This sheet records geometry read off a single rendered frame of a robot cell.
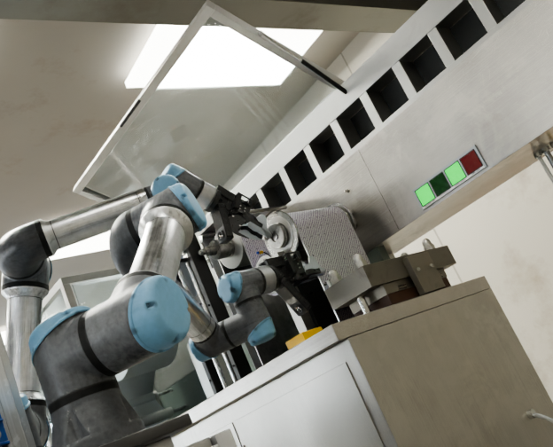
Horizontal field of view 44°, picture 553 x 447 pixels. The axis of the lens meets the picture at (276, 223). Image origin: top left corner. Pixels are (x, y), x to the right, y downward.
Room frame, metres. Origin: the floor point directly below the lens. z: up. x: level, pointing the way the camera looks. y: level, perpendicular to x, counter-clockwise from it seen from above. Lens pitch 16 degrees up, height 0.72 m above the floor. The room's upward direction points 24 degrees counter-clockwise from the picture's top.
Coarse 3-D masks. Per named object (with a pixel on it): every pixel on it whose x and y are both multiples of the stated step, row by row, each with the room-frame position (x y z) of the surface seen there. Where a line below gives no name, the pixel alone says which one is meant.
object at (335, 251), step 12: (312, 240) 1.94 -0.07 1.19; (324, 240) 1.98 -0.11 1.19; (336, 240) 2.01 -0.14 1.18; (348, 240) 2.05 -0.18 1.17; (312, 252) 1.93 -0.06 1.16; (324, 252) 1.96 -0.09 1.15; (336, 252) 1.99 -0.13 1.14; (348, 252) 2.03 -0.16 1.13; (360, 252) 2.06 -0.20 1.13; (324, 264) 1.94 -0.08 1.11; (336, 264) 1.98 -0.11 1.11; (348, 264) 2.01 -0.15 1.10; (324, 276) 1.93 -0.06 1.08; (324, 288) 1.91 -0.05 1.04
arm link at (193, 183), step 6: (168, 168) 1.73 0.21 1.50; (174, 168) 1.74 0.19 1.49; (180, 168) 1.75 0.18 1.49; (162, 174) 1.76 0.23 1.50; (168, 174) 1.73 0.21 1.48; (174, 174) 1.73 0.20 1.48; (180, 174) 1.74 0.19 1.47; (186, 174) 1.76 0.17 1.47; (192, 174) 1.78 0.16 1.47; (180, 180) 1.75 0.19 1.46; (186, 180) 1.75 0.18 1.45; (192, 180) 1.77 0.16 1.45; (198, 180) 1.78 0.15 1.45; (192, 186) 1.77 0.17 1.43; (198, 186) 1.77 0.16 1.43; (192, 192) 1.77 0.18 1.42; (198, 192) 1.78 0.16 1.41
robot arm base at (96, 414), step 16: (96, 384) 1.07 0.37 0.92; (112, 384) 1.10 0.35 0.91; (64, 400) 1.06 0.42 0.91; (80, 400) 1.06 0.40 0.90; (96, 400) 1.07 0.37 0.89; (112, 400) 1.08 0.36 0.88; (64, 416) 1.06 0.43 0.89; (80, 416) 1.05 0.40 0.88; (96, 416) 1.06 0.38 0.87; (112, 416) 1.07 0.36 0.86; (128, 416) 1.09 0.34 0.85; (64, 432) 1.05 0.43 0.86; (80, 432) 1.06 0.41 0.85; (96, 432) 1.05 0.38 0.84; (112, 432) 1.06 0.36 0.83; (128, 432) 1.07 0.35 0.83
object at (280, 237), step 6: (270, 228) 1.94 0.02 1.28; (276, 228) 1.92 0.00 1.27; (282, 228) 1.91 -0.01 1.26; (276, 234) 1.93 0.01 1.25; (282, 234) 1.91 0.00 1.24; (270, 240) 1.95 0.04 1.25; (276, 240) 1.94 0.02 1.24; (282, 240) 1.92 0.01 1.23; (276, 246) 1.94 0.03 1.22; (282, 246) 1.93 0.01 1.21
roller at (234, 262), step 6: (234, 234) 2.10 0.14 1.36; (234, 240) 2.11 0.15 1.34; (240, 240) 2.09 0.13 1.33; (240, 246) 2.10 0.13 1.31; (240, 252) 2.10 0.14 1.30; (228, 258) 2.15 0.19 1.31; (234, 258) 2.13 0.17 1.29; (240, 258) 2.11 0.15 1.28; (246, 258) 2.13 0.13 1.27; (228, 264) 2.16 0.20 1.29; (234, 264) 2.14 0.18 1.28; (240, 264) 2.13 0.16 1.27; (246, 264) 2.17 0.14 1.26
